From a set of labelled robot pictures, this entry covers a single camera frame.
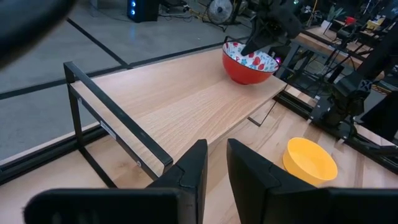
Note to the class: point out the small potted green plant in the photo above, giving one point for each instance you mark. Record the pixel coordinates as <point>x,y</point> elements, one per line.
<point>332,17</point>

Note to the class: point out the round floor fan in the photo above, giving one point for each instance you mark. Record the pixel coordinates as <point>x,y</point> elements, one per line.
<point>219,11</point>

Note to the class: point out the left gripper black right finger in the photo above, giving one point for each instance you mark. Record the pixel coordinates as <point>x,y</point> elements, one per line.
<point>252,186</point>

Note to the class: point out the wooden shelf riser black frame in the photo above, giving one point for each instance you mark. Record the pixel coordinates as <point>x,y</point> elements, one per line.
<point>174,102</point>

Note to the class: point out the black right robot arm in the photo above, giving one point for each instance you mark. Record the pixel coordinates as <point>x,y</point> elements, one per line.
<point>351,93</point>

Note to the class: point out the computer tower blue lights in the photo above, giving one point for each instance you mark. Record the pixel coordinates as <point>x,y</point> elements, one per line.
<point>146,11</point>

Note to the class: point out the computer case pink light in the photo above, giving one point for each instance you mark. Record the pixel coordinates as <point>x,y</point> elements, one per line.
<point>277,59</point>

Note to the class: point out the background wooden workbench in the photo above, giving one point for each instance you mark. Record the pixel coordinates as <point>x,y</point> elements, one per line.
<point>320,32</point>

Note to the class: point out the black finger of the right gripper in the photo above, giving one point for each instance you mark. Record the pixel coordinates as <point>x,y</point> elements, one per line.
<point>255,43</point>

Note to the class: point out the yellow plastic bowl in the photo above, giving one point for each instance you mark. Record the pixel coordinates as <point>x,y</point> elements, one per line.
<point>311,165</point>

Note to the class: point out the red bowl floral inside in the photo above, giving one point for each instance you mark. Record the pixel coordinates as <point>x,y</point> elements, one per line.
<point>245,73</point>

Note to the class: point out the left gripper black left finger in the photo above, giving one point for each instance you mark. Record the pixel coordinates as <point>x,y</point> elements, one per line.
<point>192,174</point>

